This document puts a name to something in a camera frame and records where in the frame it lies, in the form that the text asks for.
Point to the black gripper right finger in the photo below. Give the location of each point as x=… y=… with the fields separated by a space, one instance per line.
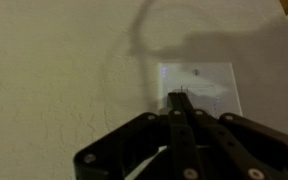
x=244 y=143

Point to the white light switch plate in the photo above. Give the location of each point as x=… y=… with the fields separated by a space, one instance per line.
x=210 y=76

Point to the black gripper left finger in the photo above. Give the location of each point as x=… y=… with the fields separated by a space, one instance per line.
x=134 y=143

